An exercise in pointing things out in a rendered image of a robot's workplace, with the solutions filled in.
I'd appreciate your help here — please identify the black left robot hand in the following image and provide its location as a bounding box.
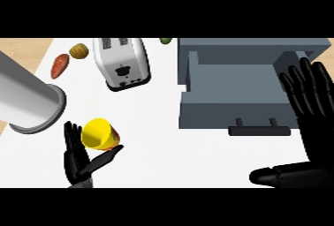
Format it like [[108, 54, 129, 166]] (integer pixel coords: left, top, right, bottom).
[[63, 120, 126, 186]]

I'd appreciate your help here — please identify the brown potato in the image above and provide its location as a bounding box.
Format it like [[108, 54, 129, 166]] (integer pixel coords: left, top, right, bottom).
[[68, 42, 91, 60]]

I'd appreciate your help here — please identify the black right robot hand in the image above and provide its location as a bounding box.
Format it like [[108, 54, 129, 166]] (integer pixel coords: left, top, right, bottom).
[[249, 56, 334, 189]]

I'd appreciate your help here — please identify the grey cabinet body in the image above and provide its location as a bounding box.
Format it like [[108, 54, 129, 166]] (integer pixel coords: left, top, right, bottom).
[[176, 38, 333, 87]]

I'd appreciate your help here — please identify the yellow cup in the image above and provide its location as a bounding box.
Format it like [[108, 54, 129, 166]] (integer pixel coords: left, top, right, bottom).
[[80, 117, 123, 151]]

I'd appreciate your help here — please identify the silver toaster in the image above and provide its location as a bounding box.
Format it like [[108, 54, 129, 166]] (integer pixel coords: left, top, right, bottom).
[[92, 38, 153, 93]]

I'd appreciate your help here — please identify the grey open drawer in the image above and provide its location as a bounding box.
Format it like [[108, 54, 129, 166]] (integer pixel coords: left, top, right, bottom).
[[178, 50, 317, 130]]

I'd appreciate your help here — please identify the dark drawer handle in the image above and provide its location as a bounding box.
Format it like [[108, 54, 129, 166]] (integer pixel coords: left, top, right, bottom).
[[228, 117, 293, 137]]

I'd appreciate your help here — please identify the orange sweet potato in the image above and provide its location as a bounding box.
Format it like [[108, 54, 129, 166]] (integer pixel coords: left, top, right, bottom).
[[51, 53, 71, 80]]

